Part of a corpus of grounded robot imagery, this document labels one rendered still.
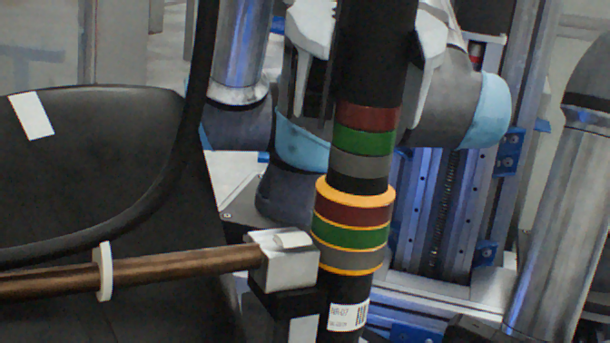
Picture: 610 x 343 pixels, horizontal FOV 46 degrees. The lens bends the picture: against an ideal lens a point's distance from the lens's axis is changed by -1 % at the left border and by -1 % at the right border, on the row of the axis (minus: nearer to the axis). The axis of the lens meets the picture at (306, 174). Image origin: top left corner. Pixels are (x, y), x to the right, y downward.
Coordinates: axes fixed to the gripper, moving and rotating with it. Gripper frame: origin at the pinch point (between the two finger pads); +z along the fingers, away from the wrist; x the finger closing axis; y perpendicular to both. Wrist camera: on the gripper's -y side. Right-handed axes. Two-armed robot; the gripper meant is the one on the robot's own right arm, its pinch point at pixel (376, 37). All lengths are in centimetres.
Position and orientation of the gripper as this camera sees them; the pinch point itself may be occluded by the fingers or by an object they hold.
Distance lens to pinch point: 35.3
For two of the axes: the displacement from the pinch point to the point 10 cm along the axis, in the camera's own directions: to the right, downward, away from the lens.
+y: -1.2, 9.2, 3.7
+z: 0.3, 3.7, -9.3
